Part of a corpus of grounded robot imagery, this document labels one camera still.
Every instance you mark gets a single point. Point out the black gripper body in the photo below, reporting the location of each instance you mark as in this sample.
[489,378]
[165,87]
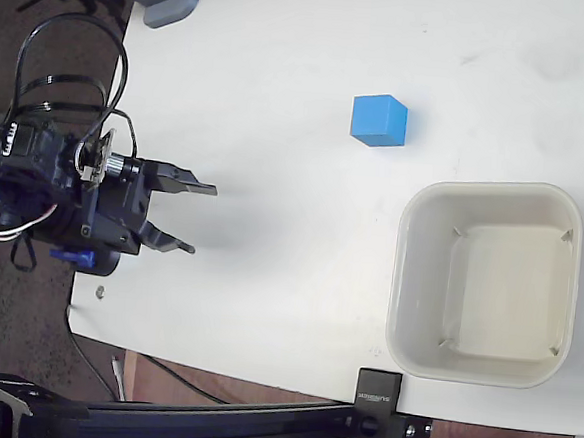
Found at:
[117,207]

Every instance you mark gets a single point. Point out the blue cube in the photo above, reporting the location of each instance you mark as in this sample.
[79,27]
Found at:
[376,119]

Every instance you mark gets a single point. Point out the white square plastic bin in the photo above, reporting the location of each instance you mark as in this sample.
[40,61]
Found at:
[485,282]

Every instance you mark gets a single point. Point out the blue base clamp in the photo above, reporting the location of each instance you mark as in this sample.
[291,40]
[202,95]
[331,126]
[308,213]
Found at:
[71,256]

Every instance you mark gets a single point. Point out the small metal screw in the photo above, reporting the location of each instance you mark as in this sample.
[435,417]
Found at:
[100,293]

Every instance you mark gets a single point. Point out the black table clamp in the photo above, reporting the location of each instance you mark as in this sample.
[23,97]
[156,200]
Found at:
[376,410]

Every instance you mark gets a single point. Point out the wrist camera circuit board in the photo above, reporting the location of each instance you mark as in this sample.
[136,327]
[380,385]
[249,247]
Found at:
[101,158]

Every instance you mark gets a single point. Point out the black aluminium rail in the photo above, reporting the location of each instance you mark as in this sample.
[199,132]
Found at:
[183,419]

